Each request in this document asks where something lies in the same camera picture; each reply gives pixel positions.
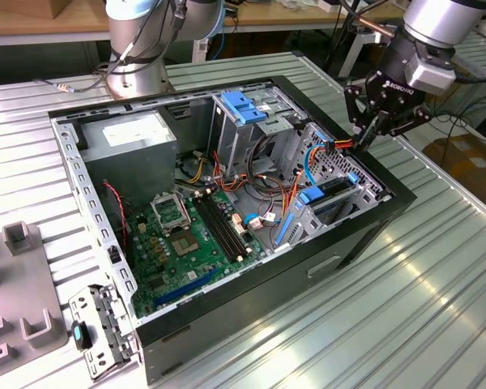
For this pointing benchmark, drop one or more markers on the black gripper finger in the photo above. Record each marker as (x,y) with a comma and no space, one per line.
(413,119)
(358,105)

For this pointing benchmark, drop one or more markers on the hard disk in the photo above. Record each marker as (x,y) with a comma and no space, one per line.
(309,196)

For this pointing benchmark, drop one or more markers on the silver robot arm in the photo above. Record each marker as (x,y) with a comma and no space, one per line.
(137,40)

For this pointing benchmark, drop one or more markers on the grey metal disk bay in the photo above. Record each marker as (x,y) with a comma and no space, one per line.
(364,198)

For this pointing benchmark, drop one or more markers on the large flat cardboard box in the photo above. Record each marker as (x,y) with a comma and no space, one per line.
(470,174)

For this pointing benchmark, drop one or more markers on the blue plastic drive latch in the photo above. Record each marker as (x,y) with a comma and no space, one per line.
(243,107)

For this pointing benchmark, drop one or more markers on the grey metal drive cage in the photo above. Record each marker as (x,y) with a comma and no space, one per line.
(235,142)

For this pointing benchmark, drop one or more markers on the black RAM slot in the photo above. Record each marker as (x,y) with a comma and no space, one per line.
(220,227)
(215,227)
(226,227)
(231,227)

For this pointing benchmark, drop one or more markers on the CPU socket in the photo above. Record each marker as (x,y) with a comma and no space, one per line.
(184,243)

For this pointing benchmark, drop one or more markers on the black PC case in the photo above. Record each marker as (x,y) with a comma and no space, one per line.
(243,300)

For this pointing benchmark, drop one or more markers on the grey power supply unit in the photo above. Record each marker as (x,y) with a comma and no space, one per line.
(129,170)

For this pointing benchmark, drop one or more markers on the blue expansion slot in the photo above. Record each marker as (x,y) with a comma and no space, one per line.
(186,287)

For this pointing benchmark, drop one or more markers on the green motherboard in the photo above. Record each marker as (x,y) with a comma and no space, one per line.
(162,265)

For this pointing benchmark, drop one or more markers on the black plastic clip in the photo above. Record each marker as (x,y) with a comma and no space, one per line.
(114,254)

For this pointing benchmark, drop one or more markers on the small brown cardboard box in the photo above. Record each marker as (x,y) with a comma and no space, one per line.
(58,8)

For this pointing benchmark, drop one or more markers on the wooden desk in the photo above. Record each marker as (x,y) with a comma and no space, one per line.
(24,20)

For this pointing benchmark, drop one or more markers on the black latch with blue inset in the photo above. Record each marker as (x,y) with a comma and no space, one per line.
(79,334)

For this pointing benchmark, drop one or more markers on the grey parts rack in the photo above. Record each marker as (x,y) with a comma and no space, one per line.
(20,283)

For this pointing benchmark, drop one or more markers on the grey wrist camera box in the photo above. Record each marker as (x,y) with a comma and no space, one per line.
(429,77)

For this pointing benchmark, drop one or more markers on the hinged metal slot bracket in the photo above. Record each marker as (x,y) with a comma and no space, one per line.
(105,324)

